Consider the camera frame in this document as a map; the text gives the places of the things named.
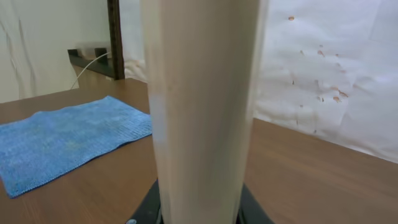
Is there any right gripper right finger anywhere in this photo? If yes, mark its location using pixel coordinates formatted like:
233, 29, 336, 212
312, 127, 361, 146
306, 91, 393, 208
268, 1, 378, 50
238, 183, 276, 224

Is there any white pipette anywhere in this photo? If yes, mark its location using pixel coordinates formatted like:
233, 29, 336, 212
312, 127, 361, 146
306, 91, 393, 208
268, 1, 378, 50
139, 0, 270, 224

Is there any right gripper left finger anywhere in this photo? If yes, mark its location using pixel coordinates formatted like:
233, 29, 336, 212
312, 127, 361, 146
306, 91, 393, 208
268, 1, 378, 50
126, 179, 162, 224

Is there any blue cloth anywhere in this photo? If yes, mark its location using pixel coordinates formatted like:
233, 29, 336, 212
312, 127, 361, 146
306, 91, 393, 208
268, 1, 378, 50
0, 95, 153, 199

